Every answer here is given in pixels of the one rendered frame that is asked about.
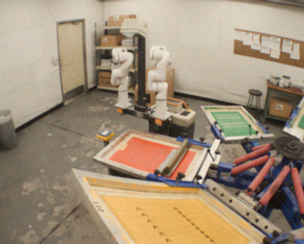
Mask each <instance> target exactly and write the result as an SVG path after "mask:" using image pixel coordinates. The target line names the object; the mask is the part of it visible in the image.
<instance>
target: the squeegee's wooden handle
mask: <svg viewBox="0 0 304 244"><path fill-rule="evenodd" d="M186 148H188V140H187V139H185V141H184V142H183V143H182V145H181V146H180V147H179V149H178V150H177V152H176V153H175V154H174V156H173V157H172V159H171V160H170V161H169V163H168V164H167V165H166V171H165V174H167V175H168V174H169V172H170V171H171V170H172V169H173V168H174V167H175V165H176V164H177V162H178V160H179V159H180V158H181V156H182V155H183V153H184V152H185V150H186Z"/></svg>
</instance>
